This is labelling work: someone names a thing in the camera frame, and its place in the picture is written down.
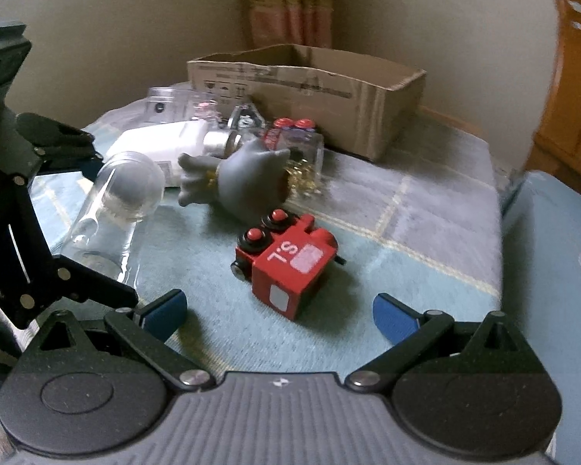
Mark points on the clear round plastic box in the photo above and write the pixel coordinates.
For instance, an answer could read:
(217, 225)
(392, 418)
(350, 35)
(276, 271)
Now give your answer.
(179, 103)

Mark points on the clear correction tape dispenser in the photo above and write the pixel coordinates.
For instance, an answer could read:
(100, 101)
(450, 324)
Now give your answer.
(245, 116)

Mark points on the wooden bed headboard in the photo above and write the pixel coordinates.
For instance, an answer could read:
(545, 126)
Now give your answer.
(556, 147)

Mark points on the light blue floral bedding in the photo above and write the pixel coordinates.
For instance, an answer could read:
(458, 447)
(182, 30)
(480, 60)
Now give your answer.
(541, 248)

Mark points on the brown cardboard box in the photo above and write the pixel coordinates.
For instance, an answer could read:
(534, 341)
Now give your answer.
(360, 103)

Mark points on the grey cat figurine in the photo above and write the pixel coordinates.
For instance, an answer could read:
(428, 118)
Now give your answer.
(248, 184)

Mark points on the light blue checked tablecloth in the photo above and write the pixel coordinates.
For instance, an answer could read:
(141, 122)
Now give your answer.
(422, 226)

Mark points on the white plastic bottle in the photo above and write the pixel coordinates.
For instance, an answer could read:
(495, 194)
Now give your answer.
(164, 143)

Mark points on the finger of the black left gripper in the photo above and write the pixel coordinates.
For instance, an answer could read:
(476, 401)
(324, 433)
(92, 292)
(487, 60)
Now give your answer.
(80, 283)

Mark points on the red toy train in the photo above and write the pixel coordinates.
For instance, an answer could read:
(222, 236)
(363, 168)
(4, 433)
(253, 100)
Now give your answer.
(284, 258)

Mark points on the clear jar with gold pins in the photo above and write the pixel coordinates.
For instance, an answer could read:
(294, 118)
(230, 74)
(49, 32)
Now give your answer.
(306, 156)

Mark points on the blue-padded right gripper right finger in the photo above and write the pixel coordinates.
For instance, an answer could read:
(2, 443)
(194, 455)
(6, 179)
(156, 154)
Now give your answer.
(414, 337)

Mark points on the clear glass jar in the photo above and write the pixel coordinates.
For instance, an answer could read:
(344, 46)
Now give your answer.
(108, 233)

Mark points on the black fidget cube red buttons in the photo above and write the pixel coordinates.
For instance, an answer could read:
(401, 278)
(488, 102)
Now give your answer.
(301, 124)

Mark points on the striped pink curtain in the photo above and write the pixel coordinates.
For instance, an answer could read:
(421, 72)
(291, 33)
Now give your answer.
(303, 22)

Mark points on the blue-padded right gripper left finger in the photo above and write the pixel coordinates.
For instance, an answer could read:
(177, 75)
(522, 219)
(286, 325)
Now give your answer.
(141, 333)

